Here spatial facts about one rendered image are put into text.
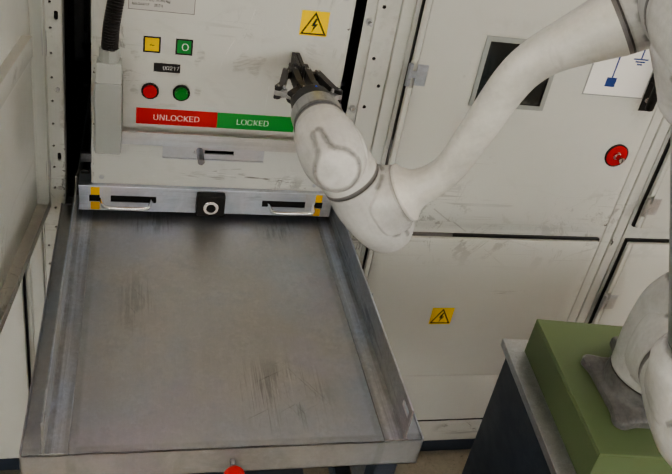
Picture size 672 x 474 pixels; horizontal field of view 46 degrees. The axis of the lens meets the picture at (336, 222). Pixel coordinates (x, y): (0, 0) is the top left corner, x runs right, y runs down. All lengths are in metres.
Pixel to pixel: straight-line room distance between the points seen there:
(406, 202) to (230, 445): 0.47
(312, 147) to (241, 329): 0.42
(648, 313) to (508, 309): 0.75
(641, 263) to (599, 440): 0.86
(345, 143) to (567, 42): 0.35
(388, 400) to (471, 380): 0.94
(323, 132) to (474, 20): 0.57
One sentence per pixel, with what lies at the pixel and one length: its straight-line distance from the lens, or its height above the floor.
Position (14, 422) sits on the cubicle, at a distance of 2.19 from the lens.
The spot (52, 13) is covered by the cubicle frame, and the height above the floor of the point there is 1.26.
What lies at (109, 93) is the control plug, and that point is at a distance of 1.48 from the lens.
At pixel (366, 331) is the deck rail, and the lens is 1.50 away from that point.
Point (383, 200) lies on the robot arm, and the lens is 1.28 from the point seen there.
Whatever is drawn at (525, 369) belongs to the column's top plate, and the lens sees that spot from 1.70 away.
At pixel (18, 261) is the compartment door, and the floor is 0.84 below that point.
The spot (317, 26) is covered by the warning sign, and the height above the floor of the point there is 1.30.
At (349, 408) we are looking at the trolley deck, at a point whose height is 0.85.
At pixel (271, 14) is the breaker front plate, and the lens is 1.55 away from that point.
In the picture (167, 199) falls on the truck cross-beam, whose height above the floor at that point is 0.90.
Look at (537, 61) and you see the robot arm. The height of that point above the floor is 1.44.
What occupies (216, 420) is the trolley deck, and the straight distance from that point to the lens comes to 1.30.
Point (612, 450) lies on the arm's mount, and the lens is 1.48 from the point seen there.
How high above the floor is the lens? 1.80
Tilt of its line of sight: 32 degrees down
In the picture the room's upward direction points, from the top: 11 degrees clockwise
